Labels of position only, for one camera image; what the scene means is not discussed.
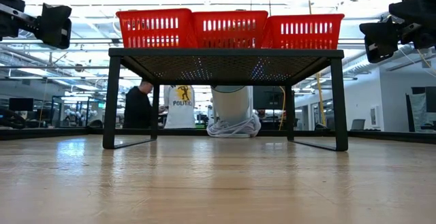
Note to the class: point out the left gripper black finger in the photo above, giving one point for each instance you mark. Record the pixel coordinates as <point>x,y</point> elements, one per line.
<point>54,26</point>

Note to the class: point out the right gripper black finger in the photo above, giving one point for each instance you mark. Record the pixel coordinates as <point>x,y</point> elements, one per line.
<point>379,42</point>
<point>419,9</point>

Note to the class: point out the grey office chair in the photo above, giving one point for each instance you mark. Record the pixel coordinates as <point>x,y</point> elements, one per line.
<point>357,124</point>

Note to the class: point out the black framed partition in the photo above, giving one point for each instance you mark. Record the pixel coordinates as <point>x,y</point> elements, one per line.
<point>408,111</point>

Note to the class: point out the red plastic slotted basket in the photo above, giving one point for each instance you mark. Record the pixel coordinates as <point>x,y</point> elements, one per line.
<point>231,14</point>
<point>153,12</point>
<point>303,18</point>

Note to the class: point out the small black monitor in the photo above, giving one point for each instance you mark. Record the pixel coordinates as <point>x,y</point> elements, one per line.
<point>21,104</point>

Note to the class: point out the person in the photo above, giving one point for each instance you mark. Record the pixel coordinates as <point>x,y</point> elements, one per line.
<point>180,115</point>
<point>138,110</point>

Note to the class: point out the black monitor screen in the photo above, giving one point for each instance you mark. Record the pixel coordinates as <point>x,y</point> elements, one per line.
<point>269,98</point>

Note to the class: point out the black metal mesh riser stand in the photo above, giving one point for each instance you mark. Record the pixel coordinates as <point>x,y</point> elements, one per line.
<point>225,53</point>

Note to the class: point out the white cylindrical appliance black rim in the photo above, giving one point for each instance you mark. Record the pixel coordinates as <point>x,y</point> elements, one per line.
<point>231,103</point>

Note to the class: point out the black aluminium table frame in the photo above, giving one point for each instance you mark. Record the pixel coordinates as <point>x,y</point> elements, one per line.
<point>51,132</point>

